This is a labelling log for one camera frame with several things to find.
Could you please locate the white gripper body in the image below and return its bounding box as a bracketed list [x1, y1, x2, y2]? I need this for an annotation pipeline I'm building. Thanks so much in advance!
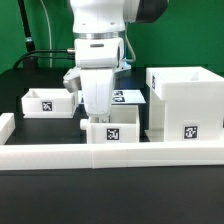
[63, 67, 115, 118]

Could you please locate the white front drawer tray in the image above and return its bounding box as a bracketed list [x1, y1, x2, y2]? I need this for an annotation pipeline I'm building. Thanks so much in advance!
[80, 105, 140, 144]

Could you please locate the white drawer tray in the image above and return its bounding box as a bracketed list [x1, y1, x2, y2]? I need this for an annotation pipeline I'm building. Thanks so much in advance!
[21, 88, 78, 118]
[80, 105, 140, 144]

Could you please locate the white drawer cabinet box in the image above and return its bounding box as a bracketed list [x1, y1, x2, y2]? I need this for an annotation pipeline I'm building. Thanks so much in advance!
[146, 67, 224, 142]

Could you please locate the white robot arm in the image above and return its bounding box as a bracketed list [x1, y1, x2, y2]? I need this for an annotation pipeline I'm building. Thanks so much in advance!
[63, 0, 169, 120]

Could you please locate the white rear drawer tray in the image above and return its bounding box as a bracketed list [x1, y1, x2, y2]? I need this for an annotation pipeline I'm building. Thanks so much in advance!
[21, 88, 78, 118]

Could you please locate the white fiducial marker sheet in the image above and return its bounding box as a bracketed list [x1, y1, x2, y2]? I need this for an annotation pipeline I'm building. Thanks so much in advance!
[78, 89, 146, 105]

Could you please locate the black pole stand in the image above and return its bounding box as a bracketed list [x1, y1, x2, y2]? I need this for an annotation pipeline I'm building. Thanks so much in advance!
[17, 0, 38, 70]

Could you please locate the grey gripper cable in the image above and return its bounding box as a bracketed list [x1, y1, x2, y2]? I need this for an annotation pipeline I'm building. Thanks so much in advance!
[124, 23, 137, 64]

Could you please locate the black cable with connector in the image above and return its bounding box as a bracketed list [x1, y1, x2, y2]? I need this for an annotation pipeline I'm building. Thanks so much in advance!
[13, 47, 76, 70]

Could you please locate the white foam border frame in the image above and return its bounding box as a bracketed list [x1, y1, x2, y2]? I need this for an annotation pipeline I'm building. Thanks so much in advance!
[0, 113, 224, 170]

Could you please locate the white thin cable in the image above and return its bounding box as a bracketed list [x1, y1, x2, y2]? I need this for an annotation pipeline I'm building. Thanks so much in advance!
[39, 0, 54, 69]

